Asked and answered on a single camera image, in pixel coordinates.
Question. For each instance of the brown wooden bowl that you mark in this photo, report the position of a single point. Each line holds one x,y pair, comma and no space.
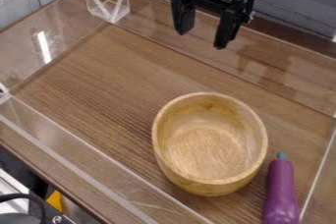
210,143

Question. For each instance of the purple toy eggplant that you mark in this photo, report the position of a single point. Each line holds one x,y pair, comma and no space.
282,207

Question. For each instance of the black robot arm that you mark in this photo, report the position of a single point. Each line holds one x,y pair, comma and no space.
235,13

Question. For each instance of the clear acrylic tray walls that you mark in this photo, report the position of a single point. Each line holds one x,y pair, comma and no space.
91,66

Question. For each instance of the black device with yellow label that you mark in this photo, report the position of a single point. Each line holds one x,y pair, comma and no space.
26,208

